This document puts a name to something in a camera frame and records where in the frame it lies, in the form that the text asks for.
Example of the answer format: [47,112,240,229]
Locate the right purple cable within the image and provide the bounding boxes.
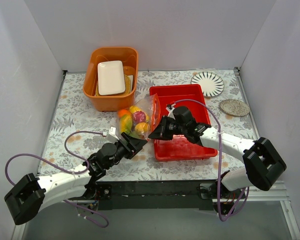
[171,98,250,222]

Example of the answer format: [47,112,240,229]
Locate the orange plastic bin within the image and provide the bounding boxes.
[83,46,139,112]

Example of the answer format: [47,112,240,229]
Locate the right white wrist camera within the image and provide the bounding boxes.
[166,103,176,119]

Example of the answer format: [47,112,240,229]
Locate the yellow tray in bin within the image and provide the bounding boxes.
[94,74,133,96]

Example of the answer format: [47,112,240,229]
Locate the aluminium frame rail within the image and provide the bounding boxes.
[21,180,291,203]

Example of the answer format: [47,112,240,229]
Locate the red plastic tray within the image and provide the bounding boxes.
[149,84,218,162]

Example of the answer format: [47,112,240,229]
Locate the white striped round plate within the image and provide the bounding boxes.
[191,71,225,98]

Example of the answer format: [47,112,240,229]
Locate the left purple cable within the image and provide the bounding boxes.
[4,129,110,228]

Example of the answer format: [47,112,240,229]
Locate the white rectangular plate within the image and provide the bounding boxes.
[97,60,125,95]

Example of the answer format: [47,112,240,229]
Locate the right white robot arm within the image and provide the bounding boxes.
[148,106,287,199]

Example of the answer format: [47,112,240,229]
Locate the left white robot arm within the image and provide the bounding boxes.
[4,132,147,225]

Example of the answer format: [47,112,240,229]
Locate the dark red round fruit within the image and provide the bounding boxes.
[132,110,147,124]

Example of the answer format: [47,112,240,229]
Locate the yellow elongated mango toy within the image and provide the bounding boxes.
[129,105,150,122]

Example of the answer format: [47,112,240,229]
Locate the speckled round coaster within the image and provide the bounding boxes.
[219,99,250,117]

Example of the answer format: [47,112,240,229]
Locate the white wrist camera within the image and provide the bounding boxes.
[106,126,120,144]
[166,103,176,119]

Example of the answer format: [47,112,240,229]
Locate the purple cable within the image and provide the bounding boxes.
[4,129,110,228]
[171,98,250,222]

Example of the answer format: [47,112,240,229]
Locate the green yellow papaya toy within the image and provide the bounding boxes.
[119,114,133,134]

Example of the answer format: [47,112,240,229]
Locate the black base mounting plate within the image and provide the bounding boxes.
[67,178,246,211]

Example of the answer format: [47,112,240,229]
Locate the clear zip top bag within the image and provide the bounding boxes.
[116,93,161,140]

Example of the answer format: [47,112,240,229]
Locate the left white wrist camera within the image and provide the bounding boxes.
[106,126,120,144]

